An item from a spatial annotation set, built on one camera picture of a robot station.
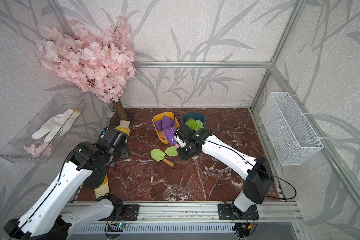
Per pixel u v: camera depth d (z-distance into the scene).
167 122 1.09
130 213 0.73
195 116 1.13
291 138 0.61
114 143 0.50
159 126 1.06
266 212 0.75
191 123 1.11
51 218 0.39
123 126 1.08
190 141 0.57
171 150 0.97
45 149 0.57
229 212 0.73
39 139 0.63
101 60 0.69
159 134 1.00
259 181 0.42
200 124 1.07
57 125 0.68
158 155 0.94
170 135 0.81
